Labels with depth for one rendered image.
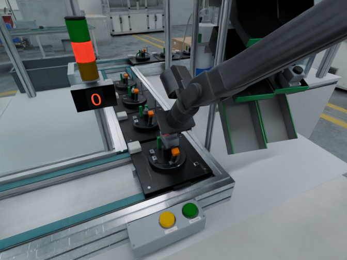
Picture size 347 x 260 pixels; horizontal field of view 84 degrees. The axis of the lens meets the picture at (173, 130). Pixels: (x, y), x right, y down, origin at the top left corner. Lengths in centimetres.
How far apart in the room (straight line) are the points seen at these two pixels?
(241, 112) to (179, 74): 39
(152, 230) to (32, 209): 39
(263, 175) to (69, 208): 71
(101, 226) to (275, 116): 72
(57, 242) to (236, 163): 68
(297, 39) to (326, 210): 66
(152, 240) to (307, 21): 53
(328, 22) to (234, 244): 57
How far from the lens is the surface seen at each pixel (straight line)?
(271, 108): 87
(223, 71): 37
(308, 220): 82
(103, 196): 71
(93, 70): 60
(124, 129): 88
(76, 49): 59
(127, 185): 71
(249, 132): 77
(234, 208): 74
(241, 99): 63
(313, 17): 34
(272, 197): 82
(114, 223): 59
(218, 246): 67
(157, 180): 64
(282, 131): 88
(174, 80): 46
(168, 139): 61
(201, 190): 63
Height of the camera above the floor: 146
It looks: 35 degrees down
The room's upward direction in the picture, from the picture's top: straight up
